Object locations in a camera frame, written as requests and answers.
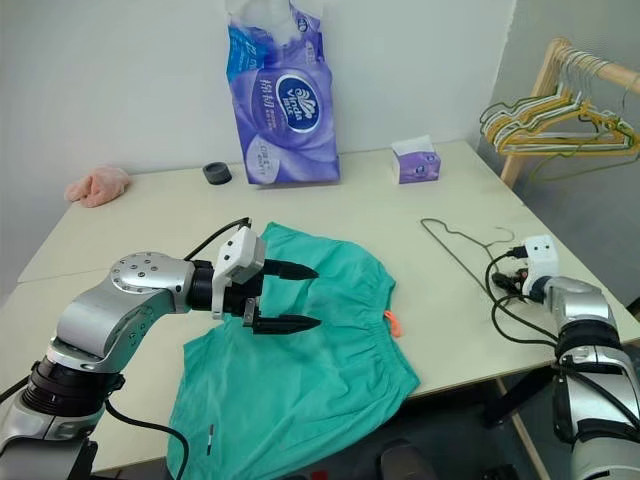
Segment black table brace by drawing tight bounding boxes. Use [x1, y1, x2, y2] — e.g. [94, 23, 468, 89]
[481, 367, 559, 428]

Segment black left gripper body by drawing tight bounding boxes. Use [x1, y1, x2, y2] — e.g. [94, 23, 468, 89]
[222, 258, 269, 335]

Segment green wire hanger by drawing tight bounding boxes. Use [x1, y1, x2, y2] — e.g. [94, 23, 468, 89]
[478, 94, 640, 182]

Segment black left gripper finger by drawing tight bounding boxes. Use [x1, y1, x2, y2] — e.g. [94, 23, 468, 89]
[254, 315, 322, 336]
[265, 259, 320, 281]

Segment pink cloth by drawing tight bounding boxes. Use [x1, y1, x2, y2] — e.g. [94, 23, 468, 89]
[65, 164, 133, 208]

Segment small purple tissue pack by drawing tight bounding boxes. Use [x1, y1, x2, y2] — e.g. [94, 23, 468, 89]
[391, 135, 444, 186]

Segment large purple tissue pack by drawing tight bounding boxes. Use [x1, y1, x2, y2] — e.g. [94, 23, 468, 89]
[223, 0, 343, 188]

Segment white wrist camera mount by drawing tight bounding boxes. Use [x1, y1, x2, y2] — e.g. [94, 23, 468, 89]
[519, 234, 559, 301]
[209, 228, 267, 321]

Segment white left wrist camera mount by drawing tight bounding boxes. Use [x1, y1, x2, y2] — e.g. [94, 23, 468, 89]
[209, 228, 267, 321]

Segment white wire hanger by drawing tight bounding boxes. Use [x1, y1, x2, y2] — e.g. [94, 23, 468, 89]
[487, 47, 634, 154]

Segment grey wire hanger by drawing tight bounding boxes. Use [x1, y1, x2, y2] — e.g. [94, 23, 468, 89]
[419, 217, 514, 292]

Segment black round cup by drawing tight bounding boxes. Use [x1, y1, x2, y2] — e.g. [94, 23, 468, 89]
[202, 160, 234, 188]

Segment wooden clothes rack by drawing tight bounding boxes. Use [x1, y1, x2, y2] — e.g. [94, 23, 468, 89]
[499, 36, 640, 189]

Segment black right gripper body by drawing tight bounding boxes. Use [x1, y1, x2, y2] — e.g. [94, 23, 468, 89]
[492, 268, 532, 301]

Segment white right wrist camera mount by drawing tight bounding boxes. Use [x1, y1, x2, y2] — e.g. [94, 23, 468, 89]
[519, 234, 559, 301]

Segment yellow wire hanger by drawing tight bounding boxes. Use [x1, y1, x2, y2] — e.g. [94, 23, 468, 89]
[482, 79, 640, 164]

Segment dark rounded shape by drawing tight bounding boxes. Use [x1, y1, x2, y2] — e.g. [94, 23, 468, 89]
[379, 438, 440, 480]

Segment light wooden table leg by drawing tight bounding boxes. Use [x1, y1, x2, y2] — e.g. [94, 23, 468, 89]
[493, 377, 544, 480]

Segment green shorts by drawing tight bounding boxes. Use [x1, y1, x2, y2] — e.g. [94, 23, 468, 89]
[167, 221, 421, 480]

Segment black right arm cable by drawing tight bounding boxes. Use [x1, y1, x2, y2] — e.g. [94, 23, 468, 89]
[487, 242, 574, 349]

